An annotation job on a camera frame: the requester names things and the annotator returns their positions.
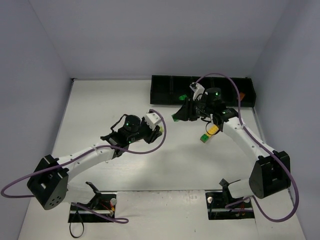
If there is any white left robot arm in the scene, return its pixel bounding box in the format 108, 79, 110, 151
27, 111, 162, 210

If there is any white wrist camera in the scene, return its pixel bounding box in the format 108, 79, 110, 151
189, 82, 205, 101
144, 112, 162, 130

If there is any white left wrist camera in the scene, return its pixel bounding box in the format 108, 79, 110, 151
144, 112, 162, 130

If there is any black compartment tray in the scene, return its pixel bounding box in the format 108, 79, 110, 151
149, 74, 257, 108

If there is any yellow long lego brick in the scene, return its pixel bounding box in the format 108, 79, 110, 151
206, 125, 220, 137

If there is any right base mount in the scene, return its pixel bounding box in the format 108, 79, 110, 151
205, 190, 255, 221

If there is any left base mount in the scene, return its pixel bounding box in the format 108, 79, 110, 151
67, 192, 117, 223

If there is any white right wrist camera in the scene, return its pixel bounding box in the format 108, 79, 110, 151
189, 82, 205, 101

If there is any base mount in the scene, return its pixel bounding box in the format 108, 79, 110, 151
67, 192, 117, 223
205, 190, 255, 221

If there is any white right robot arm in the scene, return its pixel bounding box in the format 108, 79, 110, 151
173, 88, 291, 199

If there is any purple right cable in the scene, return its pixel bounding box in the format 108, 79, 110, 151
193, 73, 300, 223

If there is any purple cable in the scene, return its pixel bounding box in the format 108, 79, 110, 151
0, 109, 167, 224
193, 73, 300, 223

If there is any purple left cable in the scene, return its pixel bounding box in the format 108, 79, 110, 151
0, 109, 167, 224

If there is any dark green lego brick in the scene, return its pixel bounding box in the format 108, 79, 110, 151
171, 114, 179, 122

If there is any green lego in tray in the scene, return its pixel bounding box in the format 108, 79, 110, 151
178, 94, 188, 101

